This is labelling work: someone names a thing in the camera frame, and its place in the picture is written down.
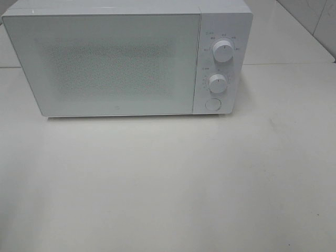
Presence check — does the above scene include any round door release button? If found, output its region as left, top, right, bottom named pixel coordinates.
left=205, top=98, right=222, bottom=111

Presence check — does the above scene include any white timer knob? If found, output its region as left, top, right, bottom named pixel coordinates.
left=208, top=74, right=228, bottom=93

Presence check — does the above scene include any white microwave door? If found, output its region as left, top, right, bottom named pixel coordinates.
left=3, top=14, right=200, bottom=117

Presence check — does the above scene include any upper white power knob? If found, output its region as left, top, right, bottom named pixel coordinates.
left=212, top=38, right=234, bottom=63

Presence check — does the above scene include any white microwave oven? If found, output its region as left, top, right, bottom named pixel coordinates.
left=1, top=1, right=253, bottom=117

